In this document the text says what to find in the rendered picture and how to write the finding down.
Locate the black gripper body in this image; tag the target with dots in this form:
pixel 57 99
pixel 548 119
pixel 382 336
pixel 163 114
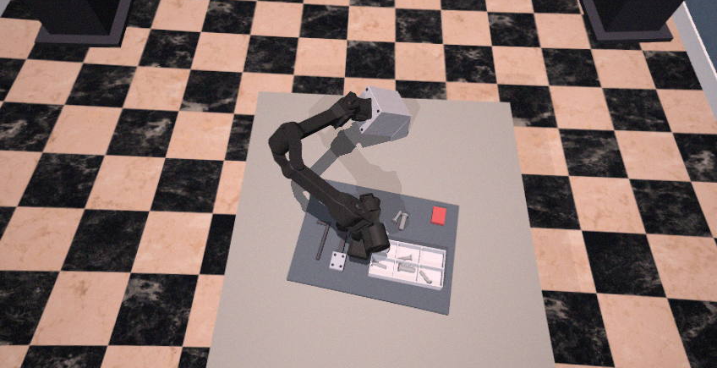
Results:
pixel 356 248

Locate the grey flat bar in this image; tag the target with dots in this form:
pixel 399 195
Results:
pixel 342 242

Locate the red rectangular block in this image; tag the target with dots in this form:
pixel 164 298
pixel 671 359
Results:
pixel 438 215

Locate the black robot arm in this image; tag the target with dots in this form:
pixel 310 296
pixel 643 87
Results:
pixel 343 207

